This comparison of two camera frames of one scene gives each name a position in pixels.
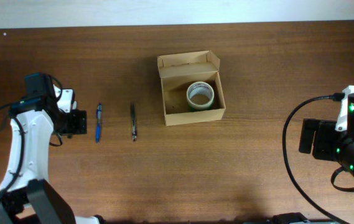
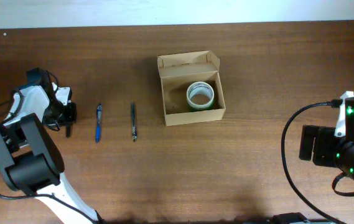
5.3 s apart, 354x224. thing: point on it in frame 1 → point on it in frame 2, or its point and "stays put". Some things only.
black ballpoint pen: (134, 129) stays put
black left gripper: (79, 121) → (69, 115)
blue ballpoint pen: (98, 122) stays put
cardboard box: (178, 71) stays put
